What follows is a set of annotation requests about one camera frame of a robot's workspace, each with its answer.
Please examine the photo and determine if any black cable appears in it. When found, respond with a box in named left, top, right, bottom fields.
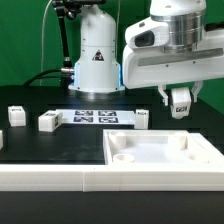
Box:
left=22, top=68, right=75, bottom=88

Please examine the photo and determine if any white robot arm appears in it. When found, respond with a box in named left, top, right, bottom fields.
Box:
left=69, top=0, right=224, bottom=94

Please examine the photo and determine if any white U-shaped obstacle fence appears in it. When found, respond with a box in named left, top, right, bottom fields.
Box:
left=0, top=157, right=224, bottom=192

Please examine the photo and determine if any grey cable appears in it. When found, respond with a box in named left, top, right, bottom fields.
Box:
left=39, top=0, right=54, bottom=87

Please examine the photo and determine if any white marker sheet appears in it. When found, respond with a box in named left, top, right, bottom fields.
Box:
left=60, top=109, right=135, bottom=125

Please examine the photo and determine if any white square tabletop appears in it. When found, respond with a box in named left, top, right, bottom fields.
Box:
left=103, top=129, right=224, bottom=165

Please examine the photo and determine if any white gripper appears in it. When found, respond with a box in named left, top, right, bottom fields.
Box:
left=121, top=43, right=224, bottom=107

